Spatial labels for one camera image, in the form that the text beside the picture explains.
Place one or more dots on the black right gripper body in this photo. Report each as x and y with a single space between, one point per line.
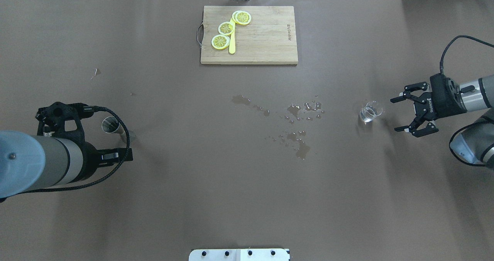
441 103

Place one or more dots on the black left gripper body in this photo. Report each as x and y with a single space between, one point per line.
85 161

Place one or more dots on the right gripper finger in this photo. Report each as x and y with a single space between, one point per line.
421 125
407 93

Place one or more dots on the steel double jigger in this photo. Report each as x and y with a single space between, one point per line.
111 125

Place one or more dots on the small clear glass cup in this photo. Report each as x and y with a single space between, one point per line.
370 111

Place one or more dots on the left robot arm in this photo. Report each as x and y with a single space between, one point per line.
39 163

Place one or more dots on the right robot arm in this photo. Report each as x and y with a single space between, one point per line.
473 143

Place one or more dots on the bamboo cutting board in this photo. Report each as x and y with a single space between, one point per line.
270 37

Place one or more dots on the lemon slice middle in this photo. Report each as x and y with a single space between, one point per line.
226 28

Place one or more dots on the lemon slice far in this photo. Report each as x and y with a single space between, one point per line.
241 17

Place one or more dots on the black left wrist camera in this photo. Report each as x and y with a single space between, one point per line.
52 119

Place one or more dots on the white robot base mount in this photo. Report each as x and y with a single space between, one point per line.
247 254

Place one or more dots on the lemon slice near handle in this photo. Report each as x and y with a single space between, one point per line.
220 42

